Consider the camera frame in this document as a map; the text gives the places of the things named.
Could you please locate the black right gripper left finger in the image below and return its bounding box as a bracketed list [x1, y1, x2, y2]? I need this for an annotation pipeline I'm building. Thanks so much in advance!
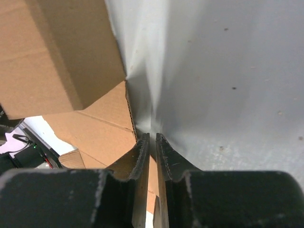
[0, 133, 150, 228]

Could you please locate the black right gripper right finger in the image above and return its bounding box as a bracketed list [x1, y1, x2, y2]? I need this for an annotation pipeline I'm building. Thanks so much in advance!
[155, 133, 303, 228]

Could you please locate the brown cardboard box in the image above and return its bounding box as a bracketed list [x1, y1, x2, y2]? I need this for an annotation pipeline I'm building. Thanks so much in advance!
[0, 0, 171, 228]

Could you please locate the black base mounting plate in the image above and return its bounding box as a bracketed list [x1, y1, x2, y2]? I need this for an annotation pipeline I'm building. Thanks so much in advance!
[0, 108, 63, 173]

